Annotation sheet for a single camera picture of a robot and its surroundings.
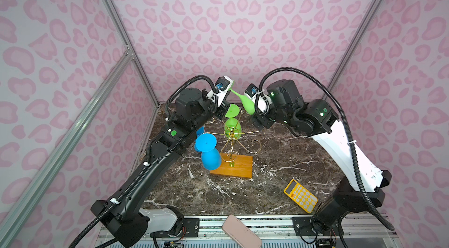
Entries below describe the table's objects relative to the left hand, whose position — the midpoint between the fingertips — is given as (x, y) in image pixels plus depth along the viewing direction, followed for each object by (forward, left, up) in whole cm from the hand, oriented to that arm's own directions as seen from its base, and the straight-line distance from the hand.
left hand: (229, 89), depth 61 cm
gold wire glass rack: (-1, +1, -46) cm, 46 cm away
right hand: (-2, -11, -7) cm, 13 cm away
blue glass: (-15, +7, -21) cm, 27 cm away
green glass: (-8, -1, -13) cm, 15 cm away
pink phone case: (-37, -3, -43) cm, 57 cm away
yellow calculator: (-23, -33, -44) cm, 60 cm away
